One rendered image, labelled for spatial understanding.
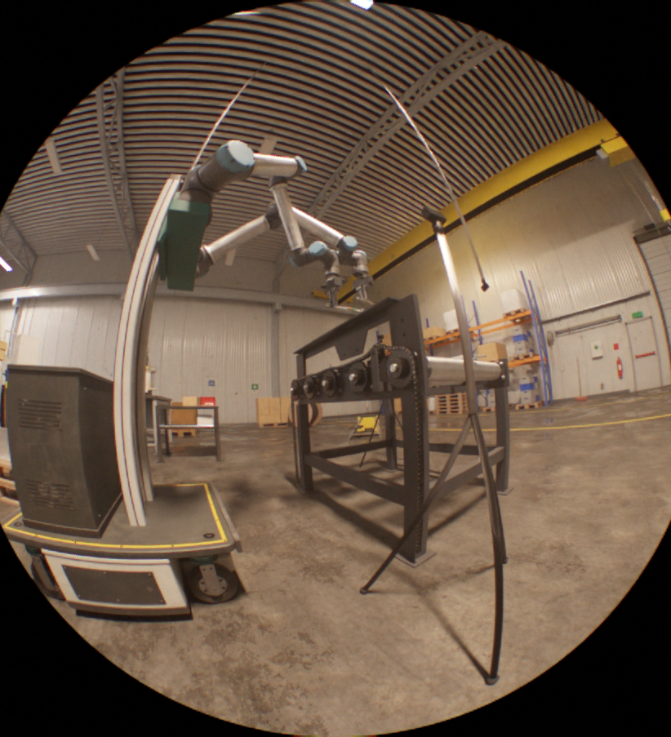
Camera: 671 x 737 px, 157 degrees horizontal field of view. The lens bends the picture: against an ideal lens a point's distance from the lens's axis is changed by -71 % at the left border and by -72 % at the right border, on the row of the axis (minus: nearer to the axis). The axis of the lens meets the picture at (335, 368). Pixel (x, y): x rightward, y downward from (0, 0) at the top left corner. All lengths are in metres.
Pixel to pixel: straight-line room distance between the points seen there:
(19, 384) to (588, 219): 11.98
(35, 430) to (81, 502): 0.26
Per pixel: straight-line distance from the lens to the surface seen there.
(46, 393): 0.91
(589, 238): 10.88
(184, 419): 6.71
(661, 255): 11.00
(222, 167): 1.02
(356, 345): 1.34
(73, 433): 0.86
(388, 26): 7.84
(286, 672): 0.84
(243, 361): 11.59
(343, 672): 0.83
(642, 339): 9.96
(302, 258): 1.44
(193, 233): 1.05
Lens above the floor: 0.74
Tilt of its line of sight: 8 degrees up
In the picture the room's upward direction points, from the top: 3 degrees counter-clockwise
